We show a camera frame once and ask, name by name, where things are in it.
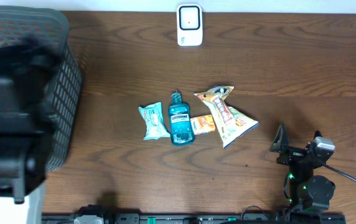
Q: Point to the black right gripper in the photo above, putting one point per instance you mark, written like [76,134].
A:
[292,154]

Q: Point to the yellow red snack bag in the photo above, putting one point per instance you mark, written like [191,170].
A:
[231,123]

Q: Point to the orange small sachet packet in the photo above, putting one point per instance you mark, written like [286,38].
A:
[202,124]

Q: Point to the teal Listerine mouthwash bottle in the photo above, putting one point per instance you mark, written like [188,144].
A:
[179,118]

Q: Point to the mint green wipes pack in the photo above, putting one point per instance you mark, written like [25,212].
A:
[153,117]

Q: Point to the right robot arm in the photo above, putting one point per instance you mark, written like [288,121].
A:
[305,191]

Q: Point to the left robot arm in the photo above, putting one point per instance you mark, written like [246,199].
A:
[27,126]

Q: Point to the white barcode scanner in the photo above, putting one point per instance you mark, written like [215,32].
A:
[189,25]

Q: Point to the grey plastic shopping basket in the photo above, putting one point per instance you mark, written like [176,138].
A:
[63,92]

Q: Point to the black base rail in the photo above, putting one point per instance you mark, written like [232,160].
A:
[96,214]

